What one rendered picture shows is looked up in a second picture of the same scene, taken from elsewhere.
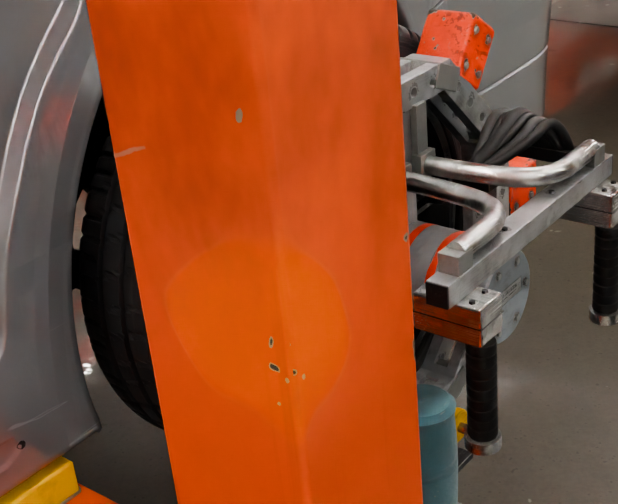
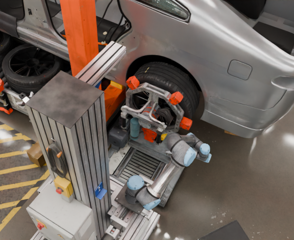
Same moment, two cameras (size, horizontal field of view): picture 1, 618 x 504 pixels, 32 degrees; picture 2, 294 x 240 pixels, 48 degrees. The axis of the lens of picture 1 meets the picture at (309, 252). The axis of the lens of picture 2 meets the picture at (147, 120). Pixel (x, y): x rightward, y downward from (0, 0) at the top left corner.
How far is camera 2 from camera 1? 260 cm
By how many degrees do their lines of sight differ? 59
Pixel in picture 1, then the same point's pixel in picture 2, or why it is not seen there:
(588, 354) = (254, 189)
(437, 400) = (135, 122)
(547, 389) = (237, 179)
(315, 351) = not seen: hidden behind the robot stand
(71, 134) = (130, 59)
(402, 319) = not seen: hidden behind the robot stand
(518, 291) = (147, 125)
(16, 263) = (120, 64)
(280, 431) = not seen: hidden behind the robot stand
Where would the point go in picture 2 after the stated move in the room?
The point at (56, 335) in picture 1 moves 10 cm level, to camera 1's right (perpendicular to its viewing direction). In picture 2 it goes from (122, 74) to (124, 81)
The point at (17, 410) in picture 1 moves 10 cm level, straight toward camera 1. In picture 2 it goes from (116, 75) to (106, 79)
